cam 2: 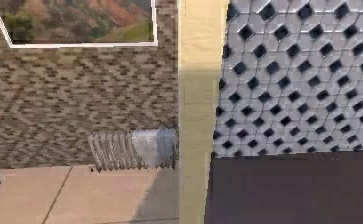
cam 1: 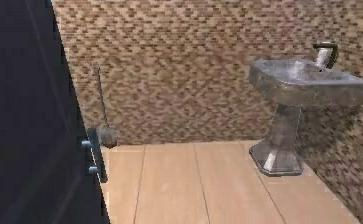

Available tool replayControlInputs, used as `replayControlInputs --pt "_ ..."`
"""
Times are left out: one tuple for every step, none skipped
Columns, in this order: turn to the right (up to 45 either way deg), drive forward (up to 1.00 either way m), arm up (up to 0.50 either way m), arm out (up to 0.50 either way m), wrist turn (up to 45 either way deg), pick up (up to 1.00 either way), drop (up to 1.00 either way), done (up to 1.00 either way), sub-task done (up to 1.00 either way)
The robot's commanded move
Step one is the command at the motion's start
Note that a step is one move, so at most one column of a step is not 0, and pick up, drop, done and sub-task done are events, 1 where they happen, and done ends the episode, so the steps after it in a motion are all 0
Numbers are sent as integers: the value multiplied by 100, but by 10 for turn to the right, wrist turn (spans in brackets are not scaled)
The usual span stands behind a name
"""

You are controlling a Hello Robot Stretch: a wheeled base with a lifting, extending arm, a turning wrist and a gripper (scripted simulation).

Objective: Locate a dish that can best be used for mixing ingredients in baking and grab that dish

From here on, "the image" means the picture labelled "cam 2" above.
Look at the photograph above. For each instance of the white framed landscape picture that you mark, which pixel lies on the white framed landscape picture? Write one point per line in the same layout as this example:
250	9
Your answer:
79	20

